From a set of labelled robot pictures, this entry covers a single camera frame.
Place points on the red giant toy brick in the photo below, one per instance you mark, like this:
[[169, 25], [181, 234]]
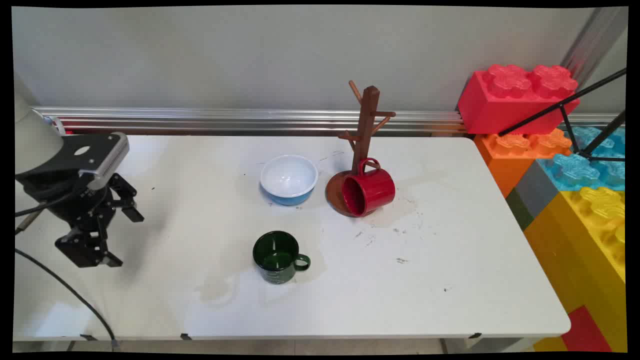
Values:
[[505, 102]]

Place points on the slanted aluminium post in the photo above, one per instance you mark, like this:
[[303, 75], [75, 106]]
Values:
[[595, 40]]

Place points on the brown wooden mug tree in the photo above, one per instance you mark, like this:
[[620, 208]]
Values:
[[367, 125]]

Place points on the blue bowl with white inside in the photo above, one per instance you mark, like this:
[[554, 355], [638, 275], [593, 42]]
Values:
[[289, 177]]

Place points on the black tripod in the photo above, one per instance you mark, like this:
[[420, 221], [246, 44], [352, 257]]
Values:
[[590, 95]]

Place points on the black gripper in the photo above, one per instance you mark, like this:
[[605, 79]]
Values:
[[70, 200]]

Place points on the black tape piece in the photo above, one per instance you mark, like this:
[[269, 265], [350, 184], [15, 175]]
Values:
[[185, 336], [475, 335], [89, 337]]

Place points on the dark green enamel mug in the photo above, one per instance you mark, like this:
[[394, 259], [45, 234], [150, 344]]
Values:
[[275, 257]]

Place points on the small red square toy brick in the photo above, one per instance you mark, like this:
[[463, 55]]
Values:
[[585, 330]]

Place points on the grey giant toy brick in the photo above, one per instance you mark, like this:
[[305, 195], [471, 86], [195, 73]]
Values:
[[535, 187]]

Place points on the dark green giant toy brick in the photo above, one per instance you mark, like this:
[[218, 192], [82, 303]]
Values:
[[519, 209]]

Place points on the orange giant toy brick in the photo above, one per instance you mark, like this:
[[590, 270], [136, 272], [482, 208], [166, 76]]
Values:
[[505, 157]]

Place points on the yellow giant toy brick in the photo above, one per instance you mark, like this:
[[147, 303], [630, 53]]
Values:
[[575, 250]]

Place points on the red mug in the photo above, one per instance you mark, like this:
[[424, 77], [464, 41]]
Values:
[[372, 192]]

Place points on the light blue giant toy brick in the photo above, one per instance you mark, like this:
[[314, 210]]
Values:
[[575, 170]]

